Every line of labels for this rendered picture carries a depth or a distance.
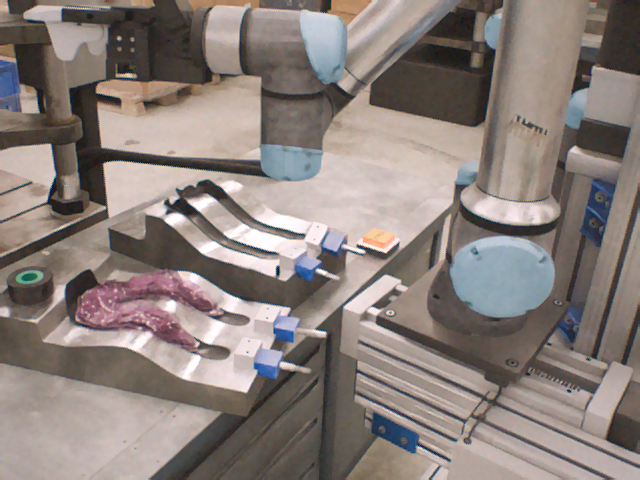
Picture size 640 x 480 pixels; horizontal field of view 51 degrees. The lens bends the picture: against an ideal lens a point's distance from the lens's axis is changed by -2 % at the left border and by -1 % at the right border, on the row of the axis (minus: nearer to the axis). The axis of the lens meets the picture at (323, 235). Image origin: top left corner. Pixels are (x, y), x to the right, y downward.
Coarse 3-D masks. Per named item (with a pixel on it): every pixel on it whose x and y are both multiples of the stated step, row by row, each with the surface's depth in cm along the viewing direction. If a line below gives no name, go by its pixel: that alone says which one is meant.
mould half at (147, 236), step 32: (128, 224) 162; (160, 224) 150; (192, 224) 151; (224, 224) 156; (288, 224) 160; (128, 256) 160; (160, 256) 154; (192, 256) 148; (224, 256) 146; (320, 256) 148; (224, 288) 147; (256, 288) 142; (288, 288) 139
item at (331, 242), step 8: (320, 224) 149; (312, 232) 149; (320, 232) 148; (328, 232) 149; (336, 232) 149; (304, 240) 148; (312, 240) 148; (320, 240) 147; (328, 240) 148; (336, 240) 148; (344, 240) 148; (320, 248) 148; (328, 248) 147; (336, 248) 147; (344, 248) 147; (352, 248) 146
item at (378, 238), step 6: (372, 234) 168; (378, 234) 168; (384, 234) 168; (390, 234) 169; (366, 240) 167; (372, 240) 166; (378, 240) 165; (384, 240) 166; (390, 240) 167; (378, 246) 166; (384, 246) 165
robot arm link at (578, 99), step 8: (576, 96) 130; (584, 96) 130; (576, 104) 129; (584, 104) 127; (568, 112) 130; (576, 112) 128; (568, 120) 130; (576, 120) 129; (568, 128) 131; (576, 128) 129; (568, 136) 131; (576, 136) 129; (568, 144) 131; (560, 152) 134; (560, 160) 134
